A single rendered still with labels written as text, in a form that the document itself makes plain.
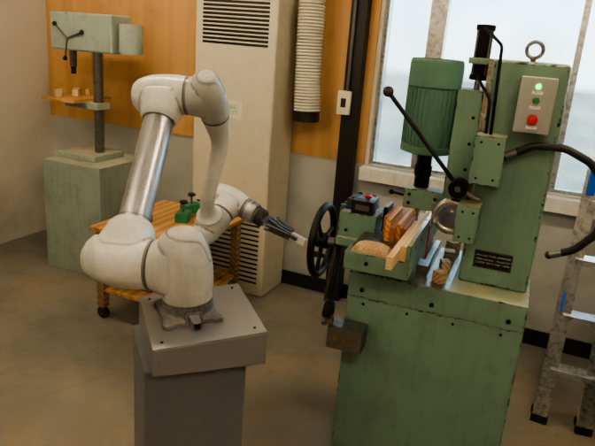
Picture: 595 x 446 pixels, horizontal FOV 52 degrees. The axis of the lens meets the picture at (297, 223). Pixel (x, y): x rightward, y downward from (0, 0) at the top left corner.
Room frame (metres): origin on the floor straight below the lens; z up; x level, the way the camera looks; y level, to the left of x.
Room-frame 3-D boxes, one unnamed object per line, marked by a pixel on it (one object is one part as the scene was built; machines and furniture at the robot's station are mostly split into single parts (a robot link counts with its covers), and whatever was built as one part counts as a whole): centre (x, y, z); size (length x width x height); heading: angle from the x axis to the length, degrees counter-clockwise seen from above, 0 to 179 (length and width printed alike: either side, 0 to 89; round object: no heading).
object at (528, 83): (1.82, -0.67, 1.40); 0.10 x 0.06 x 0.16; 70
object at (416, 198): (2.05, -0.44, 1.03); 0.14 x 0.07 x 0.09; 70
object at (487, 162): (1.84, -0.57, 1.22); 0.09 x 0.08 x 0.15; 70
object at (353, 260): (2.08, -0.31, 0.87); 0.61 x 0.30 x 0.06; 160
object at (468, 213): (1.85, -0.54, 1.02); 0.09 x 0.07 x 0.12; 160
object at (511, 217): (1.96, -0.69, 1.16); 0.22 x 0.22 x 0.72; 70
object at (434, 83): (2.06, -0.42, 1.35); 0.18 x 0.18 x 0.31
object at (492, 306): (2.02, -0.53, 0.76); 0.57 x 0.45 x 0.09; 70
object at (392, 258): (1.94, -0.38, 0.92); 0.55 x 0.02 x 0.04; 160
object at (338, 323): (1.86, -0.20, 0.58); 0.12 x 0.08 x 0.08; 70
